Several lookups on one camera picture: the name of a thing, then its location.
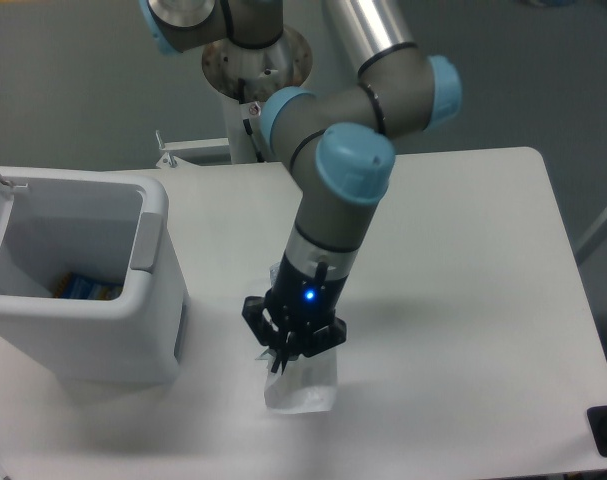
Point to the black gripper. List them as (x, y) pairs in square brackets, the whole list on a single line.
[(303, 309)]

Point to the crushed clear plastic bottle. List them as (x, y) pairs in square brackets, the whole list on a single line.
[(273, 273)]

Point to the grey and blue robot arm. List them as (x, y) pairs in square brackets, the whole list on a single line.
[(338, 149)]

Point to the white trash can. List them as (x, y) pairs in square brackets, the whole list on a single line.
[(111, 227)]

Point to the blue box in trash can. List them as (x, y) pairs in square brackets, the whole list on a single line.
[(75, 286)]

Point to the white left base bracket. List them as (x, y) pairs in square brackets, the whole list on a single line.
[(205, 152)]

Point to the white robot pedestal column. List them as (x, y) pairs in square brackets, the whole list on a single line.
[(248, 115)]

